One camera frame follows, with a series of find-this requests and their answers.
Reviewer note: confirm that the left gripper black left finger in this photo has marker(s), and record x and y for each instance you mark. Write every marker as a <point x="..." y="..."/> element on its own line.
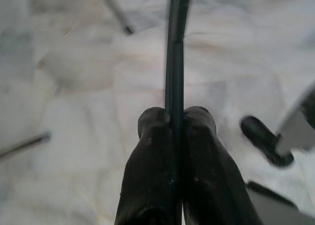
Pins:
<point x="150" y="173"/>

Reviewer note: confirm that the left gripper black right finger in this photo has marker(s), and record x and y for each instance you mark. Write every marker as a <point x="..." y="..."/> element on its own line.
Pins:
<point x="209" y="173"/>

